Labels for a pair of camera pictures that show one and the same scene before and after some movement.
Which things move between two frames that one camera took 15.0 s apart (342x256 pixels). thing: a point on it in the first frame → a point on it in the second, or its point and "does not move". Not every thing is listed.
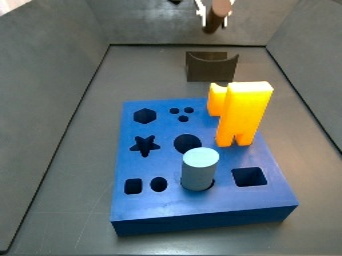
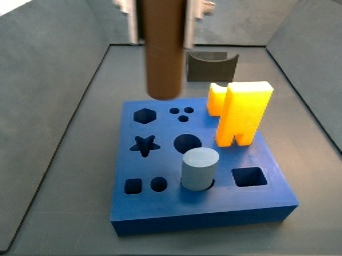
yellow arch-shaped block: [239, 104] does not move
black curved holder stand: [211, 66] does not move
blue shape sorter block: [151, 204] does not move
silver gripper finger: [224, 21] → [196, 9]
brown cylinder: [217, 11] → [164, 28]
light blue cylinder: [199, 163] does not move
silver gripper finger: [201, 11] → [128, 8]
